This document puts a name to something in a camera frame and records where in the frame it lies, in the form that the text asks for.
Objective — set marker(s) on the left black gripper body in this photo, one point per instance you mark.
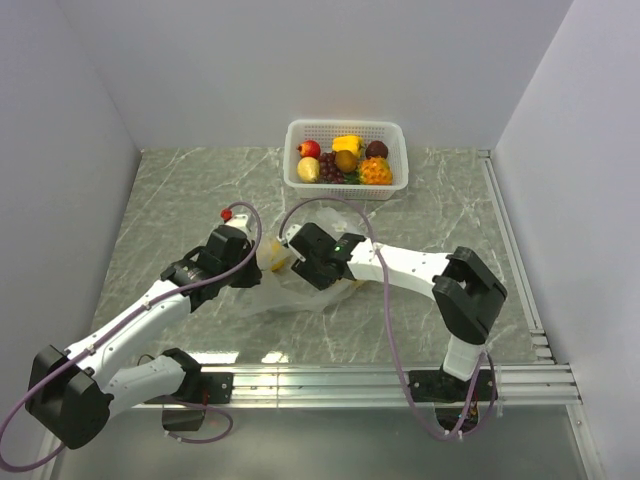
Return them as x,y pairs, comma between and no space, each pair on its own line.
244,277

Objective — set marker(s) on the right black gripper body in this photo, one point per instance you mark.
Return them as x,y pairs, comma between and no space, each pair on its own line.
312,272

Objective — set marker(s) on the transparent plastic bag with fruit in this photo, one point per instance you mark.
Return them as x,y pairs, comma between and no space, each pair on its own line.
283,291

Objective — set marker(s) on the red grape bunch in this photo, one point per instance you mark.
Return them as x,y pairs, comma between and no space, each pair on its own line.
329,172

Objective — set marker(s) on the brown kiwi fruit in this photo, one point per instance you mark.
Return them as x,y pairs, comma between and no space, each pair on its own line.
346,161

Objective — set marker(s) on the orange spiky pineapple toy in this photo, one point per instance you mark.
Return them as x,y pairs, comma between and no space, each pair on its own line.
371,171

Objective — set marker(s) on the yellow bell pepper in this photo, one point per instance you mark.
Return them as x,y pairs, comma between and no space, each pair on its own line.
351,143

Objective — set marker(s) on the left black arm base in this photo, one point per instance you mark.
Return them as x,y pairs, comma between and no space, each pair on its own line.
200,393

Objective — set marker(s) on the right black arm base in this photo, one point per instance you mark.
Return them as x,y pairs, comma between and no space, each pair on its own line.
435,386

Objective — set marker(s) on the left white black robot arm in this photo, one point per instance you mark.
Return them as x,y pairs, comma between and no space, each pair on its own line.
80,388

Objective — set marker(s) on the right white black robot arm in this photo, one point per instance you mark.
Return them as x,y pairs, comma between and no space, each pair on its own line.
467,293

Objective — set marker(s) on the yellow fruit in bag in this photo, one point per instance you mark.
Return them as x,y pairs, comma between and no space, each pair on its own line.
272,255

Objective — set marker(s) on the dark purple passion fruit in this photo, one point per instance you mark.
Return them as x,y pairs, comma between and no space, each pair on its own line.
377,149

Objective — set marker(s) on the yellow lemon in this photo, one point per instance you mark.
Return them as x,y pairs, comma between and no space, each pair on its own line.
308,169

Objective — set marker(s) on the white perforated plastic basket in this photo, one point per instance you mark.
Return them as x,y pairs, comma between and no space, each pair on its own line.
323,131

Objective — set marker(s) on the red apple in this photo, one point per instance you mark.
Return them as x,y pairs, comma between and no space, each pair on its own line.
309,148

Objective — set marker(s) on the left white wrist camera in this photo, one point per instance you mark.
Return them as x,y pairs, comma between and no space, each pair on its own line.
242,222

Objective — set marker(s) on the aluminium mounting rail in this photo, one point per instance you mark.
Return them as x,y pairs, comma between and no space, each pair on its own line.
317,396

